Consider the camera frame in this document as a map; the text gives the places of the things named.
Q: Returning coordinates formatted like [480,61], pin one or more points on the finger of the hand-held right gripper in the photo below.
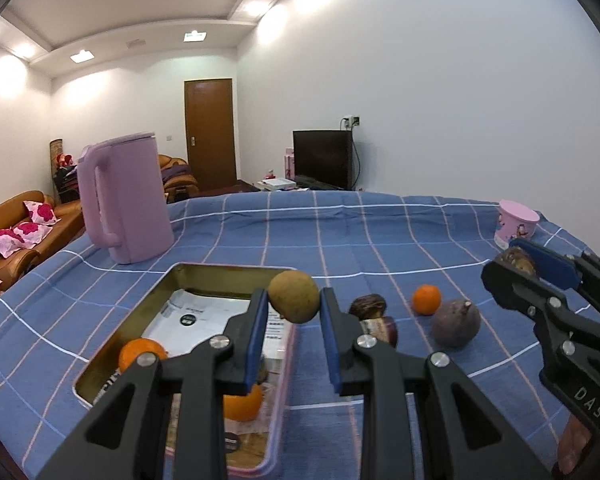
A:
[510,285]
[550,265]

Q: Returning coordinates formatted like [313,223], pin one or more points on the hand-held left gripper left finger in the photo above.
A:
[257,340]

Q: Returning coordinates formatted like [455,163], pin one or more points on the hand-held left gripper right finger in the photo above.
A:
[330,340]

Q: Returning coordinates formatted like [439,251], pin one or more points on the dark brown round fruit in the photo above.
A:
[517,260]

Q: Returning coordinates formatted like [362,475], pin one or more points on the dark brown chestnut-like fruit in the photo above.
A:
[367,305]

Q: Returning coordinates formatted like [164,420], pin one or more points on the small brown dessert jar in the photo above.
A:
[382,330]

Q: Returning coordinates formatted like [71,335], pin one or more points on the purple passion fruit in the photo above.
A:
[456,322]

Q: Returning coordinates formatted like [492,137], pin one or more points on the orange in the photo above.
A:
[242,405]
[137,352]
[426,299]

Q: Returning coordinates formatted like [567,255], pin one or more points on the pink metal tin box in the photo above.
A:
[200,277]

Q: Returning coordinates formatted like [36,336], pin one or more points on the person's right hand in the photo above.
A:
[575,440]

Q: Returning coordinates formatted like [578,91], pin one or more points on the pink cartoon cup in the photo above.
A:
[517,225]

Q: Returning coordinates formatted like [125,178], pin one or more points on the printed paper leaflet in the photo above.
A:
[195,310]

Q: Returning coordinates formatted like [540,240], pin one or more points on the blue checked tablecloth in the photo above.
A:
[330,240]

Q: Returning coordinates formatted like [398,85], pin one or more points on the white flat box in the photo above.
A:
[278,183]

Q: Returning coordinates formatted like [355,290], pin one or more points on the black television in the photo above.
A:
[322,160]

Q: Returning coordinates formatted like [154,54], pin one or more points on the pink gift box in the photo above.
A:
[289,162]

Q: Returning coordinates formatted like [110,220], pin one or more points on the pink electric kettle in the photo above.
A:
[125,200]

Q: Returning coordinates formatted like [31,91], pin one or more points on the brown wooden door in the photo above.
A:
[210,130]

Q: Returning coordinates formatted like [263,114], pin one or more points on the brown leather sofa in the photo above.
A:
[67,220]

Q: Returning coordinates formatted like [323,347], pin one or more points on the stacked chairs with clothes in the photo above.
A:
[66,177]

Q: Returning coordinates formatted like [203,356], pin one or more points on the rolled brown mat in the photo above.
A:
[55,147]

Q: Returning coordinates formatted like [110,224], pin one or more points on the square ceiling light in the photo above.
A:
[195,36]
[81,56]

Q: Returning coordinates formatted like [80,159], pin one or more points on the wall power socket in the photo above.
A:
[351,121]

